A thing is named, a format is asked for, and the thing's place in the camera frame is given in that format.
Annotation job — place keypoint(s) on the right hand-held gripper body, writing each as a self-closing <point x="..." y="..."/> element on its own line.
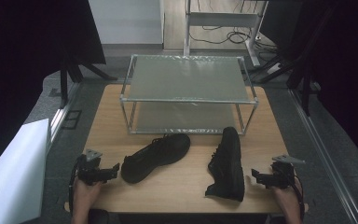
<point x="282" y="174"/>

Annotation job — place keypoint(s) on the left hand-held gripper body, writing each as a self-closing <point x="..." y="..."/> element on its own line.
<point x="90" y="171"/>

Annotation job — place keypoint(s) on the dark curtain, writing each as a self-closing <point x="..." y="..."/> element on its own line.
<point x="28" y="62"/>
<point x="351" y="77"/>

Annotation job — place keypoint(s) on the black floor socket frame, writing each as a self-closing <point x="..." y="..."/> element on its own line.
<point x="71" y="119"/>

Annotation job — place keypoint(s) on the person's left hand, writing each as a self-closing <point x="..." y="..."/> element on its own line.
<point x="85" y="194"/>

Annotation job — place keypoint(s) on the grey two-tier shoe rack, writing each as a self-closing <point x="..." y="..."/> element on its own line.
<point x="186" y="79"/>

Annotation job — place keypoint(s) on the person's right hand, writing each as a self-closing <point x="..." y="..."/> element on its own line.
<point x="286" y="197"/>

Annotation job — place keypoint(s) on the white board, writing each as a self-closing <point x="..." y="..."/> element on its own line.
<point x="12" y="174"/>

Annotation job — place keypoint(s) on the metal floor rail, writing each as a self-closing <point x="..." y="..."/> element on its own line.
<point x="329" y="149"/>
<point x="62" y="109"/>

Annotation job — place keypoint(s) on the black stand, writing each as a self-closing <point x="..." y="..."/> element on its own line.
<point x="64" y="81"/>
<point x="306" y="77"/>

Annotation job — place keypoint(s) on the black shoe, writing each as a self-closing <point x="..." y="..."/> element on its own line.
<point x="155" y="155"/>
<point x="228" y="161"/>

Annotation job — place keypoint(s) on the grey metal desk frame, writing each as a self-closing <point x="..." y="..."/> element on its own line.
<point x="220" y="19"/>

